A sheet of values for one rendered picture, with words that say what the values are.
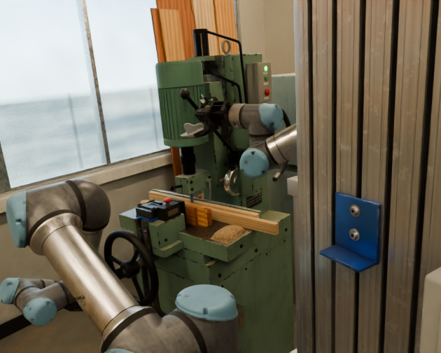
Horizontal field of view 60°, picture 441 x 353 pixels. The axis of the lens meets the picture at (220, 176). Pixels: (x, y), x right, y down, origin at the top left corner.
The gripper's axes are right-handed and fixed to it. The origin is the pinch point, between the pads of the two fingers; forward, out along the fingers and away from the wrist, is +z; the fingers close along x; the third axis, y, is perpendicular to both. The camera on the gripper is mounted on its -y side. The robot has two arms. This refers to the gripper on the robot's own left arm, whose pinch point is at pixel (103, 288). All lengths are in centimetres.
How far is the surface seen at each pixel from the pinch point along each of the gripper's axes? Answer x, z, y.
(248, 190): 26, 35, -49
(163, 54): -103, 74, -143
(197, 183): 12, 20, -46
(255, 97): 24, 28, -86
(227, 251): 39.9, 13.2, -24.9
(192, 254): 22.9, 15.8, -19.8
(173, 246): 18.9, 9.4, -20.9
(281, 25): -86, 182, -230
